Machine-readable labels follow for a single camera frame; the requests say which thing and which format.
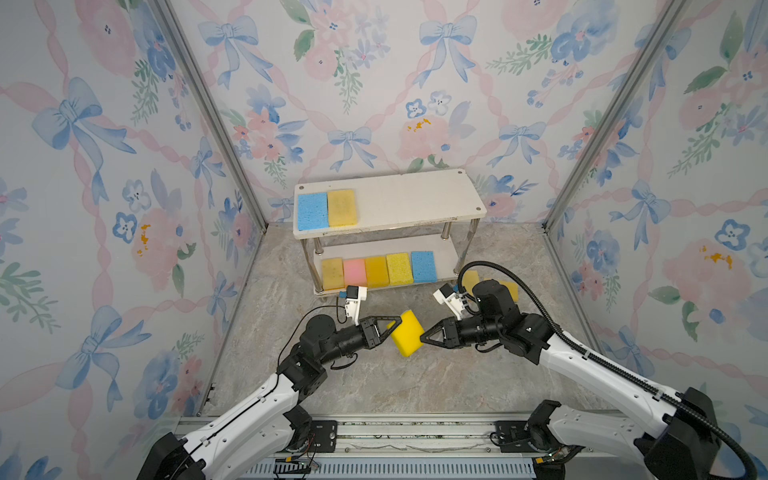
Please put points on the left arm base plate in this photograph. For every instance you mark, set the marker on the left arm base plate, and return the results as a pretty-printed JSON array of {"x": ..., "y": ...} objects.
[{"x": 317, "y": 436}]

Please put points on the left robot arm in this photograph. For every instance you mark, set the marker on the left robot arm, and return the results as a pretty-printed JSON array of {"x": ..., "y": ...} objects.
[{"x": 271, "y": 419}]

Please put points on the right aluminium frame post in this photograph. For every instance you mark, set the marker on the right aluminium frame post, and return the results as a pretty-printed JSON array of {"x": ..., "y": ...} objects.
[{"x": 658, "y": 36}]

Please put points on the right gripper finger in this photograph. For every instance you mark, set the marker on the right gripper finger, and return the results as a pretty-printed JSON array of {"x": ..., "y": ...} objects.
[
  {"x": 445, "y": 343},
  {"x": 444, "y": 328}
]

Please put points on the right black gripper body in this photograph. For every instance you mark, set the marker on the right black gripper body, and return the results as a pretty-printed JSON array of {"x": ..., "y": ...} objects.
[{"x": 476, "y": 331}]

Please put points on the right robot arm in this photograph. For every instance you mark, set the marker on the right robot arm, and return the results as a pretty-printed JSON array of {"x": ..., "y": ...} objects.
[{"x": 668, "y": 432}]

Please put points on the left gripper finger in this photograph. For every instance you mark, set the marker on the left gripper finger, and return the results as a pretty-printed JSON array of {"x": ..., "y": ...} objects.
[
  {"x": 383, "y": 322},
  {"x": 374, "y": 336}
]

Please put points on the bright yellow sponge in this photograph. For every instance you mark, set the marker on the bright yellow sponge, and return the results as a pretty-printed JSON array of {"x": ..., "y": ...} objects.
[{"x": 407, "y": 335}]

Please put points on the left aluminium frame post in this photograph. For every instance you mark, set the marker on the left aluminium frame post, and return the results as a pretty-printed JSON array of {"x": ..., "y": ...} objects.
[{"x": 179, "y": 45}]

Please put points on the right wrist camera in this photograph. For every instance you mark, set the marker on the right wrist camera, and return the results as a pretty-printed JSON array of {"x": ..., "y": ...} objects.
[{"x": 455, "y": 301}]

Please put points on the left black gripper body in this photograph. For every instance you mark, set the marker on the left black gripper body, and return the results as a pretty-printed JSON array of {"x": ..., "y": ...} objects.
[{"x": 348, "y": 342}]

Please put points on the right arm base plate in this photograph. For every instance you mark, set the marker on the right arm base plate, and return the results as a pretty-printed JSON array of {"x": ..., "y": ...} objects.
[{"x": 515, "y": 436}]

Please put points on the aluminium frame post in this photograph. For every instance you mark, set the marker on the aluminium frame post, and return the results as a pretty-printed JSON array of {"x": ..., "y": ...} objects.
[
  {"x": 179, "y": 45},
  {"x": 658, "y": 36}
]

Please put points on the white two-tier shelf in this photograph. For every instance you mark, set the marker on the white two-tier shelf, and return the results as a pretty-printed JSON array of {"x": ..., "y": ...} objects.
[{"x": 437, "y": 211}]

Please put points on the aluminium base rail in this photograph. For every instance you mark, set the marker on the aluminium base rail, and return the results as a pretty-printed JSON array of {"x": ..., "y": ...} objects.
[{"x": 429, "y": 447}]

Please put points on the dark yellow sponge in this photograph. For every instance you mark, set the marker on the dark yellow sponge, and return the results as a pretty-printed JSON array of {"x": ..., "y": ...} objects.
[{"x": 513, "y": 289}]

